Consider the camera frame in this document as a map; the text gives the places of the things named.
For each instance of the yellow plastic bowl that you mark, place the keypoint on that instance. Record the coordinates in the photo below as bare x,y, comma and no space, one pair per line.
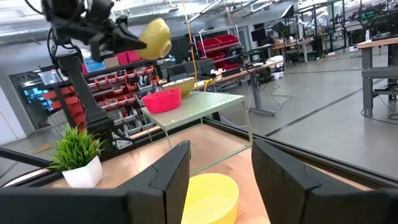
155,39
211,199

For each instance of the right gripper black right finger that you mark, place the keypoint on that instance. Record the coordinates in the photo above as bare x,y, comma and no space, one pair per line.
289,193

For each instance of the artificial plant in white pot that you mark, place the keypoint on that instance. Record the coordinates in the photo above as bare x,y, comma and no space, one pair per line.
82,174

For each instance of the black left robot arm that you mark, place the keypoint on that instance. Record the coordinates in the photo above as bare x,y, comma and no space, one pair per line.
77,84

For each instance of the green perforated metal shelf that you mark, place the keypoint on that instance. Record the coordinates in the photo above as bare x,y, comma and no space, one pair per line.
202,105

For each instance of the red plastic bowl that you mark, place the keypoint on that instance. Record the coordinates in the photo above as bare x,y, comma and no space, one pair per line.
161,101

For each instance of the parts rack with red bins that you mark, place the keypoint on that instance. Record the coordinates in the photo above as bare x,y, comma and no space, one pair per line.
105,90

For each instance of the white rack with red bins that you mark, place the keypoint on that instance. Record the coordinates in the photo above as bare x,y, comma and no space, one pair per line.
217,43

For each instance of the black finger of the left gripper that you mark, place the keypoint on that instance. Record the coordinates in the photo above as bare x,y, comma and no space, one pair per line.
129,42

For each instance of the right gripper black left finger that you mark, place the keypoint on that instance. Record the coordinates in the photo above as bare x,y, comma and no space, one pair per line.
155,193

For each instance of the long wooden workbench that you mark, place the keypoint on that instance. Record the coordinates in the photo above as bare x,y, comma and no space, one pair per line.
248,71

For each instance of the wooden background table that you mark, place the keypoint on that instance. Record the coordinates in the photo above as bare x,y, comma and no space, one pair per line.
290,43

